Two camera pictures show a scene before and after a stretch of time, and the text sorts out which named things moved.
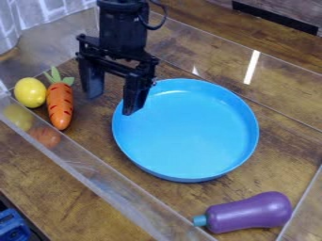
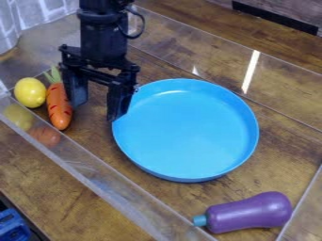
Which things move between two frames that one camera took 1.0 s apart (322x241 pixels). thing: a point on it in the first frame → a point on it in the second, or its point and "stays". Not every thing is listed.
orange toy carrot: [59, 99] stays
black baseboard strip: [275, 18] stays
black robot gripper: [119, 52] → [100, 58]
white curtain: [24, 14] stays
